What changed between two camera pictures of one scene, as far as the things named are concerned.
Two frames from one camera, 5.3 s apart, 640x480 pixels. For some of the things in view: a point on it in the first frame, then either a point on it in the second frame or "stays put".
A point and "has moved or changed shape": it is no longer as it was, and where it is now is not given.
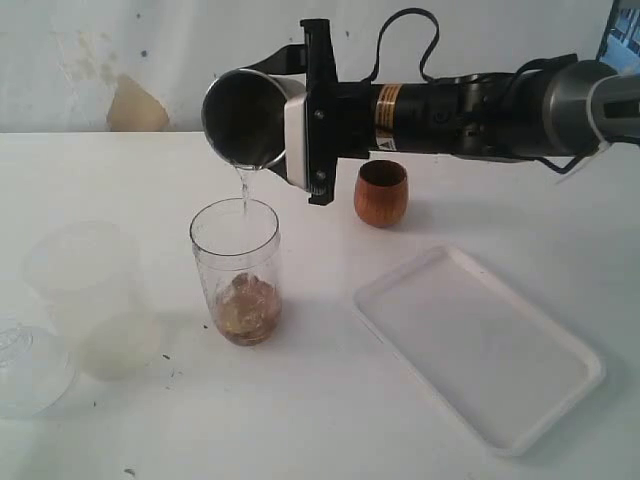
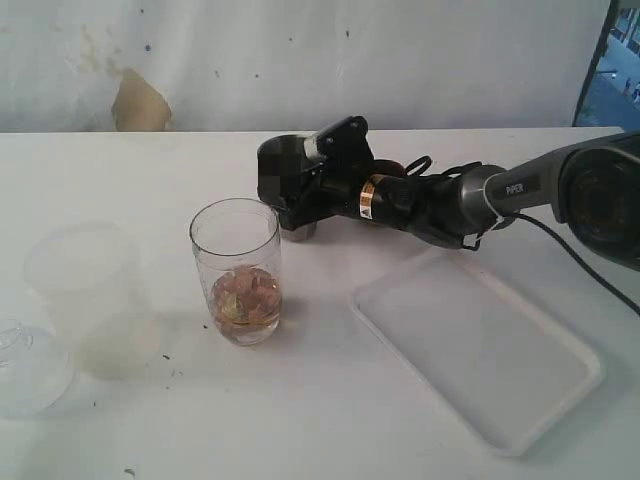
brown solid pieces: [248, 311] has moved or changed shape
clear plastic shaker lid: [36, 370] stays put
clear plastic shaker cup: [237, 246] stays put
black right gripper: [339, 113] → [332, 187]
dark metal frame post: [610, 23] stays put
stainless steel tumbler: [244, 118] → [279, 160]
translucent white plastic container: [88, 274] stays put
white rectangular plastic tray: [501, 365] stays put
